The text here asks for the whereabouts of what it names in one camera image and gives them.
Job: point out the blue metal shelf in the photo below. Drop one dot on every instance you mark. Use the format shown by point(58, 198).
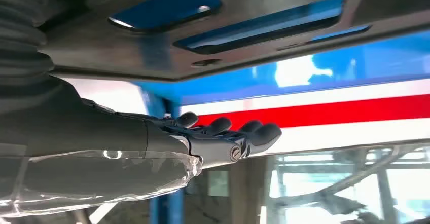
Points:
point(235, 84)

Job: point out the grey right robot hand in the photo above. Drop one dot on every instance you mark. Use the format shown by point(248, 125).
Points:
point(84, 138)

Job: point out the white car with red stripe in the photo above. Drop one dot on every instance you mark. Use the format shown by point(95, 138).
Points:
point(336, 110)

